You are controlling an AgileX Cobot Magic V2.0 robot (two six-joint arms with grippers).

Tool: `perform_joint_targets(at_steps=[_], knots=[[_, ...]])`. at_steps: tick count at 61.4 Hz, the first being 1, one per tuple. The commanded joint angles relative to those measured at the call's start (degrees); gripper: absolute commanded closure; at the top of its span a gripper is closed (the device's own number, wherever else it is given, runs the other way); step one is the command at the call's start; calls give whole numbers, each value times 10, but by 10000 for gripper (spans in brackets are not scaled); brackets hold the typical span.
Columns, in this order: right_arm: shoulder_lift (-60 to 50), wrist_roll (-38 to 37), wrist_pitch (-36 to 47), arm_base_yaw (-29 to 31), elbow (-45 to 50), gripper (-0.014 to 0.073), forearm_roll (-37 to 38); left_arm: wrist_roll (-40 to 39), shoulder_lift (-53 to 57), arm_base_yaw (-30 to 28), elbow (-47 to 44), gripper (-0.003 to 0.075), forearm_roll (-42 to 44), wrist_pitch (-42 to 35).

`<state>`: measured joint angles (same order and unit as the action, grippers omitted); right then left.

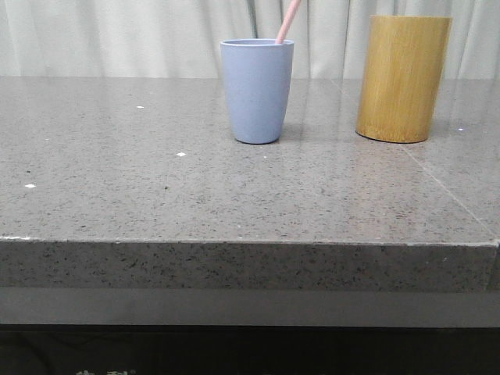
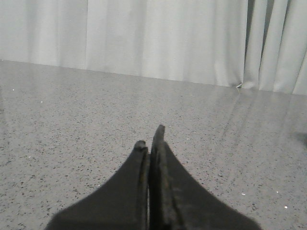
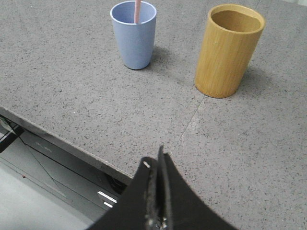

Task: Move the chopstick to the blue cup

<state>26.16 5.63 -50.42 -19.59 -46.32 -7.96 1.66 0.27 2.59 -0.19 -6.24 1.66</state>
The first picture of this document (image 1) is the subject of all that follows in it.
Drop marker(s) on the white curtain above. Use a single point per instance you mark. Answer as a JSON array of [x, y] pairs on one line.
[[181, 38]]

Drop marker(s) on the bamboo cylinder holder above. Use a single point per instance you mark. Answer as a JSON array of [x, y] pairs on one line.
[[404, 63]]

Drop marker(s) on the blue plastic cup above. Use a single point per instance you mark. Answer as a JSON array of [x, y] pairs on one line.
[[257, 79]]

